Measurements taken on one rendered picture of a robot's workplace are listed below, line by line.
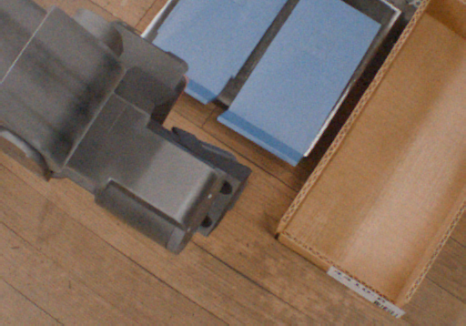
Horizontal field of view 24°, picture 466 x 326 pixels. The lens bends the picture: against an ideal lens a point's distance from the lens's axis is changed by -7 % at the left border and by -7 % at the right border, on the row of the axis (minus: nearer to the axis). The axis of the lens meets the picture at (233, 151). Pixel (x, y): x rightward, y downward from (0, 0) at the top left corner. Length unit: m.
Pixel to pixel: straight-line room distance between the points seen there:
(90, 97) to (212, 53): 0.34
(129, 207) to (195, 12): 0.32
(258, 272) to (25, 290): 0.19
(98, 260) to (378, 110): 0.26
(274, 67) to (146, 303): 0.22
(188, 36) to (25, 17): 0.37
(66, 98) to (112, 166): 0.06
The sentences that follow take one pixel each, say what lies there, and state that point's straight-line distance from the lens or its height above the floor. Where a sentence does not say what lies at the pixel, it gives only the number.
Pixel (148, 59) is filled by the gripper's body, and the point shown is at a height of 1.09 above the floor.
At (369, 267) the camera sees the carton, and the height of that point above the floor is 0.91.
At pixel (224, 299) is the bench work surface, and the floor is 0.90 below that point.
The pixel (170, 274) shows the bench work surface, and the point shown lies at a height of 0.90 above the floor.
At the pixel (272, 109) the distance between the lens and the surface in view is 0.91.
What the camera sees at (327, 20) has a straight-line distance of 0.95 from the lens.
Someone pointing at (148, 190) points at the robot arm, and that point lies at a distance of 0.63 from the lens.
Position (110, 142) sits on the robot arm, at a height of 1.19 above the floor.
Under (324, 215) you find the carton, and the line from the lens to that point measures 0.92.
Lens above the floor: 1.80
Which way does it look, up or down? 75 degrees down
